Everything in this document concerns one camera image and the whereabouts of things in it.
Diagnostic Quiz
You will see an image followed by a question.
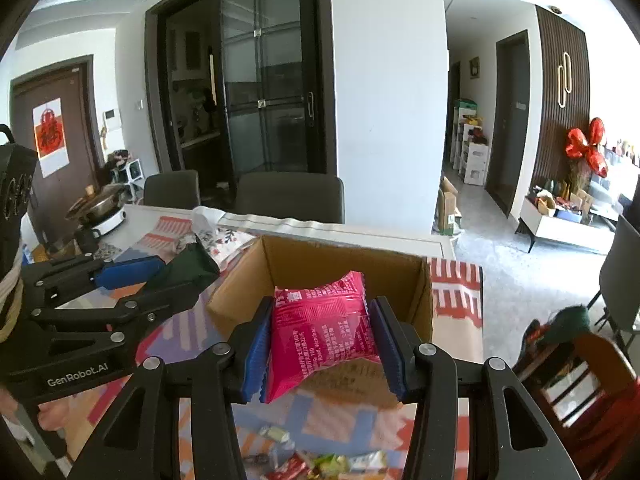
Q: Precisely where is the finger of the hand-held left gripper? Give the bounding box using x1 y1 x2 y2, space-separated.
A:
22 254 167 307
31 279 207 347

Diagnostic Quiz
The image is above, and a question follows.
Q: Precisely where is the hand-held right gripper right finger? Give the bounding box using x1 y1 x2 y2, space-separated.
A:
367 296 583 480

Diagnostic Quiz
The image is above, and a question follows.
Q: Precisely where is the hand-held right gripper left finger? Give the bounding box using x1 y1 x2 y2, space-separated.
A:
67 296 276 480

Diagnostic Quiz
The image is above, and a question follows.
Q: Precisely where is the dark green snack packet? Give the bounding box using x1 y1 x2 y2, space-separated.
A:
145 242 221 293

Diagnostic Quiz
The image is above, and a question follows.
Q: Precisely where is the pink snack packet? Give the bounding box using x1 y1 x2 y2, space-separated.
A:
260 270 382 405

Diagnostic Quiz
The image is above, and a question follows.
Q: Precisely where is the brown cardboard box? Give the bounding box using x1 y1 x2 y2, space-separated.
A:
206 234 435 410

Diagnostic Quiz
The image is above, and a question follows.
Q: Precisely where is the colourful patterned tablecloth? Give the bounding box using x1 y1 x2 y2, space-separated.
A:
35 215 485 480

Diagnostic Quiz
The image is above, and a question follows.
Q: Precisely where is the white electric cooker base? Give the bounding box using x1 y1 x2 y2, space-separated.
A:
82 209 128 237

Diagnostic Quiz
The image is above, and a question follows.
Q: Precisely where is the black mug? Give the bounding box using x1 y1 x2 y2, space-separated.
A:
74 228 103 257

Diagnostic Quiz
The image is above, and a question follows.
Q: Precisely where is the steel hot pot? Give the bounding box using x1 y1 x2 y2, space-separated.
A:
65 183 128 223

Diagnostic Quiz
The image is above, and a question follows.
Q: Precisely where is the grey dining chair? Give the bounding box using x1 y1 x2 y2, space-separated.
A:
234 171 346 225
142 170 202 210
586 215 640 347

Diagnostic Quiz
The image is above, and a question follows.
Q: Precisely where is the floral cloth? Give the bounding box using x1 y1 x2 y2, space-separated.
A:
192 224 257 268

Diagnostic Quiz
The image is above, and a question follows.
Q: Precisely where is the white plastic bag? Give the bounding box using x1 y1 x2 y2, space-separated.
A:
191 206 227 227

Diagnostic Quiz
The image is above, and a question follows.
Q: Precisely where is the brown entry door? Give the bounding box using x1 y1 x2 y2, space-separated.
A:
10 54 102 253

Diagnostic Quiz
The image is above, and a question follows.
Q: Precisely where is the pile of small snack packets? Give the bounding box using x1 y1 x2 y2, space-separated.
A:
240 424 392 480

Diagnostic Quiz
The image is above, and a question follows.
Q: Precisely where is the red and white door poster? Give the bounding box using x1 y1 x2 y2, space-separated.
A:
32 97 69 178

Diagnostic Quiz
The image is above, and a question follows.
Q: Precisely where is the open cardboard box on floor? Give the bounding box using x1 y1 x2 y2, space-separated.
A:
436 176 464 237

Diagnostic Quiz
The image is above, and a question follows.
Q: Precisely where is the green cloth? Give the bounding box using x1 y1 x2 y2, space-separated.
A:
542 305 594 346

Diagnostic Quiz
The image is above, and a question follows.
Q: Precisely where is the wooden chair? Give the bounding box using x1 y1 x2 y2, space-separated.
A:
510 327 640 467

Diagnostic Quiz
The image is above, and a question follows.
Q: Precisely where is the white low cabinet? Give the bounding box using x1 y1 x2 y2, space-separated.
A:
516 194 621 254

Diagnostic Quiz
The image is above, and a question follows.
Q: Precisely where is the white shelf unit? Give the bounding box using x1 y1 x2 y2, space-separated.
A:
451 99 492 187

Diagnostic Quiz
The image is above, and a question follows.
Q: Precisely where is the dark framed glass sliding door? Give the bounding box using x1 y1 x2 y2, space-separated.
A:
145 0 337 202

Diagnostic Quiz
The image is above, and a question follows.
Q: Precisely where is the red cloth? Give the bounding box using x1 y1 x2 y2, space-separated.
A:
562 377 640 480

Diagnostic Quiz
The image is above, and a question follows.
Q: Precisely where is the dark interior door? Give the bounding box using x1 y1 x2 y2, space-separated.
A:
484 30 532 219

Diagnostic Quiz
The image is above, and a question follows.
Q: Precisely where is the red foil balloon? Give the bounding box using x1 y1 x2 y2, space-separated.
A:
565 117 609 179

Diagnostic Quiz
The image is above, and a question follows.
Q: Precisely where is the white cord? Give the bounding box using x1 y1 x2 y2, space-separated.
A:
0 244 27 347

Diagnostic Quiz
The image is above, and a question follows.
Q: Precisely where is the white wall intercom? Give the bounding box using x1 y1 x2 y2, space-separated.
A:
102 109 121 152

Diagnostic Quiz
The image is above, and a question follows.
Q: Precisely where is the gold wall ornament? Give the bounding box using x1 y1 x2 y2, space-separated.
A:
555 52 574 110

